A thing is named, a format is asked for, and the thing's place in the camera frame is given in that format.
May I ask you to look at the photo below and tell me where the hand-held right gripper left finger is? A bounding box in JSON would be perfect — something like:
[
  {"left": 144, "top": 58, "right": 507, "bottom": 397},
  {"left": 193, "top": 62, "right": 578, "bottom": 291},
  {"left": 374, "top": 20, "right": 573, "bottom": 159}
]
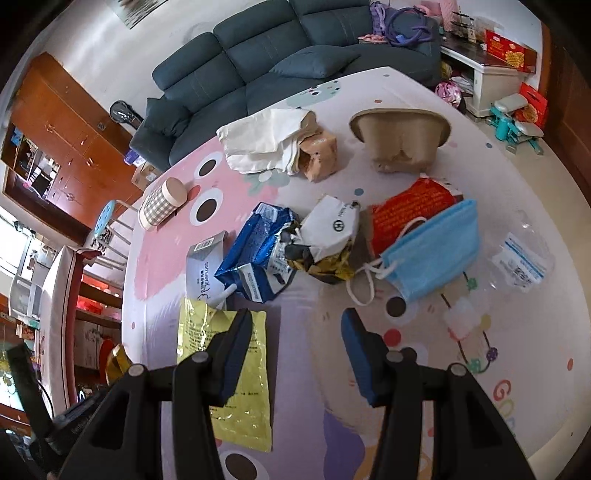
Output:
[{"left": 62, "top": 308, "right": 254, "bottom": 480}]

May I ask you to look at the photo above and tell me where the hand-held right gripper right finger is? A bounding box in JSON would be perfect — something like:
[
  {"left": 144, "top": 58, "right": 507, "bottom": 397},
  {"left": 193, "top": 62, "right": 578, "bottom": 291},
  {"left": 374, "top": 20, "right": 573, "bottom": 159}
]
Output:
[{"left": 341, "top": 308, "right": 536, "bottom": 480}]

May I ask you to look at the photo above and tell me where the yellow foil packet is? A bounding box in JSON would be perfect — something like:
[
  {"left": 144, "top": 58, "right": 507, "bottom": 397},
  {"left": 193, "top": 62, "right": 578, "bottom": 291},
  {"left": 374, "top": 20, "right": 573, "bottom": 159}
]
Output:
[{"left": 178, "top": 298, "right": 273, "bottom": 453}]

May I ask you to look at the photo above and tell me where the silver cardboard box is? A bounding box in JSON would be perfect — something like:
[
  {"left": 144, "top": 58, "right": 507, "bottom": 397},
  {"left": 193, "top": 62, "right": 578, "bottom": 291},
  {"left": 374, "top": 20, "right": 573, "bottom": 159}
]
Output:
[{"left": 186, "top": 231, "right": 238, "bottom": 310}]

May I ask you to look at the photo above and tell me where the gold and black wrapper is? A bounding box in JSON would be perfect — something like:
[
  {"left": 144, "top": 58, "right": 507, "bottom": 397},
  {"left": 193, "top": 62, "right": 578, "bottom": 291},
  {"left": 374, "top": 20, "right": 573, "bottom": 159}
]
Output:
[{"left": 284, "top": 231, "right": 356, "bottom": 284}]

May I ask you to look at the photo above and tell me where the small clear plastic wrapper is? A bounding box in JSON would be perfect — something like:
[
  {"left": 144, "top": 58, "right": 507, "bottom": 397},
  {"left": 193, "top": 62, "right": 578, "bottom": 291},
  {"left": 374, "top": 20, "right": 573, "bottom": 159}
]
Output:
[{"left": 443, "top": 295, "right": 485, "bottom": 342}]

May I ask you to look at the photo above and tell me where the blue foil packet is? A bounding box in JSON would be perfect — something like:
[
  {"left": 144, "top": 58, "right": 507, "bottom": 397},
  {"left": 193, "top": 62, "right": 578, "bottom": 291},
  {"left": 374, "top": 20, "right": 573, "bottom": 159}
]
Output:
[{"left": 215, "top": 202, "right": 303, "bottom": 303}]

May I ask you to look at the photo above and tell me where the blue face mask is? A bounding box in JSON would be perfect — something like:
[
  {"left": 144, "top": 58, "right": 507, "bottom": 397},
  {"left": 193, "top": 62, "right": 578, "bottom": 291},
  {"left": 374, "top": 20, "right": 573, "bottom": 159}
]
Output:
[{"left": 346, "top": 199, "right": 481, "bottom": 305}]

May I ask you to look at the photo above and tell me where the white packet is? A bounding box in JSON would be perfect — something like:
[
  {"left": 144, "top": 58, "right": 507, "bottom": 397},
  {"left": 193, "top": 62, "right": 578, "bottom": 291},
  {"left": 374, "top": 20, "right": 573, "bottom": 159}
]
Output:
[{"left": 295, "top": 195, "right": 362, "bottom": 259}]

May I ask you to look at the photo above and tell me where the grey checked paper cup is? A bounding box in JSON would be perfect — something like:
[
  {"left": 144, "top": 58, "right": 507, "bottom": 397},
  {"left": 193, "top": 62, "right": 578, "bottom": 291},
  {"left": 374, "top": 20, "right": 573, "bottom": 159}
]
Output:
[{"left": 140, "top": 178, "right": 188, "bottom": 230}]

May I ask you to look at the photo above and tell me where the clear labelled plastic bag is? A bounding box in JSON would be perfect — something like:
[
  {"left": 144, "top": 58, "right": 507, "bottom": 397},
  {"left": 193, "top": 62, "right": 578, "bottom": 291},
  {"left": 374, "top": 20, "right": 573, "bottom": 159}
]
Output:
[{"left": 489, "top": 212, "right": 555, "bottom": 294}]

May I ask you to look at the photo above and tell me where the tan paper bag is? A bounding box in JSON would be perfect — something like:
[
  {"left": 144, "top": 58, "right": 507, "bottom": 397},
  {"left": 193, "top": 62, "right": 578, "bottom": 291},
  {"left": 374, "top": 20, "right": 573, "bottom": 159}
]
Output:
[{"left": 295, "top": 111, "right": 339, "bottom": 183}]

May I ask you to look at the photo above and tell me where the white cloth bag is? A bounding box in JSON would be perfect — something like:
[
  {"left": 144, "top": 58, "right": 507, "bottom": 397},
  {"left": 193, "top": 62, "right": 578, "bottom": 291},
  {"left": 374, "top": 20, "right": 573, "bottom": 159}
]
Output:
[{"left": 216, "top": 108, "right": 317, "bottom": 176}]

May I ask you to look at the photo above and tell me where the brown paper pulp bowl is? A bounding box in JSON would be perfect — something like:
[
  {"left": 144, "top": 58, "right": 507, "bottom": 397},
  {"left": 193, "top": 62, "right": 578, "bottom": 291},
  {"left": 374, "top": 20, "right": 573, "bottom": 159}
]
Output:
[{"left": 349, "top": 108, "right": 452, "bottom": 174}]

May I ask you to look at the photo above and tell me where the cartoon tablecloth table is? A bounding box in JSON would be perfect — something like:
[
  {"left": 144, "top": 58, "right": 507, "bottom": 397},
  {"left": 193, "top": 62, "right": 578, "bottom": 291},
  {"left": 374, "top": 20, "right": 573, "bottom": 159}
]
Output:
[{"left": 121, "top": 67, "right": 589, "bottom": 480}]

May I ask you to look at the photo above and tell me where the blue round stool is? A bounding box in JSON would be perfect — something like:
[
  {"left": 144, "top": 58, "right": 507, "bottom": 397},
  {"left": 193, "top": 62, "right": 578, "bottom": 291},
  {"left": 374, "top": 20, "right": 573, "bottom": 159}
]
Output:
[{"left": 90, "top": 199, "right": 139, "bottom": 271}]

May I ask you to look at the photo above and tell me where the small dark teal cushion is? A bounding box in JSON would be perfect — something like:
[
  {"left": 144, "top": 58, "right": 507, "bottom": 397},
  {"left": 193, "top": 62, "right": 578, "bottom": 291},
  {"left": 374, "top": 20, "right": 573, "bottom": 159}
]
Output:
[{"left": 144, "top": 97, "right": 192, "bottom": 137}]

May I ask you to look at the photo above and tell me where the standing fan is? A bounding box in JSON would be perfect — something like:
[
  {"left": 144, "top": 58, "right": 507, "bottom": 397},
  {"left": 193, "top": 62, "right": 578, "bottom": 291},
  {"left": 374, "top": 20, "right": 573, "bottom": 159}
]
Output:
[{"left": 109, "top": 99, "right": 141, "bottom": 127}]

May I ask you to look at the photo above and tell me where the teal stepper toy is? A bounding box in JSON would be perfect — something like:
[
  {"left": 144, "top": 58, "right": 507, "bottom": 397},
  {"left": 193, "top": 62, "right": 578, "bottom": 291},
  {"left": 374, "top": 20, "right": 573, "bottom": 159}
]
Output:
[{"left": 487, "top": 95, "right": 546, "bottom": 155}]

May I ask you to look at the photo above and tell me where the pink shiny bag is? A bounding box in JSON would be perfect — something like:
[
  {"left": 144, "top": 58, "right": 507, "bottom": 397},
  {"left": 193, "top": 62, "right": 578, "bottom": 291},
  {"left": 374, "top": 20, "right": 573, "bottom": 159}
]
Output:
[{"left": 434, "top": 78, "right": 465, "bottom": 109}]

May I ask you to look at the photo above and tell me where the wooden cabinet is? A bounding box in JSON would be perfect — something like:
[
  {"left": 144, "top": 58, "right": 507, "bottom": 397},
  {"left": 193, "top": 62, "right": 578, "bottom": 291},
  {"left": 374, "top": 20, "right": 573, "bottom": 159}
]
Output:
[{"left": 0, "top": 52, "right": 144, "bottom": 232}]

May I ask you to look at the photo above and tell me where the large dark teal cushion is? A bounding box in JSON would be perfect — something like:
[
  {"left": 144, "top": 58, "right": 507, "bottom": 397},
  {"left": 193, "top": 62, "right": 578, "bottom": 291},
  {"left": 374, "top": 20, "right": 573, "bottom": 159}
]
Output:
[{"left": 269, "top": 45, "right": 362, "bottom": 79}]

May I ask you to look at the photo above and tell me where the red paper bag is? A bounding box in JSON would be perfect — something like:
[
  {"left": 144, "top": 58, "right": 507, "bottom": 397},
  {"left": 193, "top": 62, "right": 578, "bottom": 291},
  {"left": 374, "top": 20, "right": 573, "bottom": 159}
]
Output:
[{"left": 519, "top": 82, "right": 550, "bottom": 130}]

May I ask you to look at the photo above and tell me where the white tv stand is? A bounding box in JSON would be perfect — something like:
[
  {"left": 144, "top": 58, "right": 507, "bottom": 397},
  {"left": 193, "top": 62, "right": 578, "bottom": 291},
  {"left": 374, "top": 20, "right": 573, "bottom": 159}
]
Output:
[{"left": 438, "top": 44, "right": 536, "bottom": 118}]

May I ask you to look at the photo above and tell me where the dark teal sofa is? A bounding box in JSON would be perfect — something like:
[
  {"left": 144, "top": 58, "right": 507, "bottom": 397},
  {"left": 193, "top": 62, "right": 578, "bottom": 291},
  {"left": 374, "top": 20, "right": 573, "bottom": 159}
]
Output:
[{"left": 128, "top": 0, "right": 444, "bottom": 171}]

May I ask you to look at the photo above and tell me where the wooden door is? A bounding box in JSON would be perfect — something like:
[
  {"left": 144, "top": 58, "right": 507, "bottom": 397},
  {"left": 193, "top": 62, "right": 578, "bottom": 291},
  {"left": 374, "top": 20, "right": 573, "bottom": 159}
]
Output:
[{"left": 549, "top": 32, "right": 591, "bottom": 153}]

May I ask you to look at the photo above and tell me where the purple backpack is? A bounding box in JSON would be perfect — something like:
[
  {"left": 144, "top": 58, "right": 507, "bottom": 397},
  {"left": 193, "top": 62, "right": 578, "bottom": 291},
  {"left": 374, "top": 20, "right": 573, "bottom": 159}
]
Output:
[{"left": 369, "top": 0, "right": 441, "bottom": 47}]

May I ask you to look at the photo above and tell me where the red gift box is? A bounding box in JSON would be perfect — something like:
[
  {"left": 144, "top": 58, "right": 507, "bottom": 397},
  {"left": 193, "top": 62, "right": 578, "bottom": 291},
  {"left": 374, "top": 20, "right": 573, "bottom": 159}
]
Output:
[{"left": 484, "top": 28, "right": 539, "bottom": 73}]

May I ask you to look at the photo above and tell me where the bottle rack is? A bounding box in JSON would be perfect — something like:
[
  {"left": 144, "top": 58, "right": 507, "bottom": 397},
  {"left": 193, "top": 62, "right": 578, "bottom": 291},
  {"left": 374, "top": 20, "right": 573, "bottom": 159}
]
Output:
[{"left": 445, "top": 11, "right": 481, "bottom": 42}]

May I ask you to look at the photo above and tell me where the pink dotted gift bag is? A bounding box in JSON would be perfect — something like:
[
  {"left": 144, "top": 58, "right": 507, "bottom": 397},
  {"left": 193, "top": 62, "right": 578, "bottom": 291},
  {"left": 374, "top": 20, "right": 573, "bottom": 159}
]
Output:
[{"left": 418, "top": 0, "right": 458, "bottom": 19}]

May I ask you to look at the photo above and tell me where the wall picture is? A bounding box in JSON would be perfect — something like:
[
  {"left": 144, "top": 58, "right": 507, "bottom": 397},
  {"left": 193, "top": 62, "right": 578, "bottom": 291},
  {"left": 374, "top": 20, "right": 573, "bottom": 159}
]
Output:
[{"left": 104, "top": 0, "right": 155, "bottom": 29}]

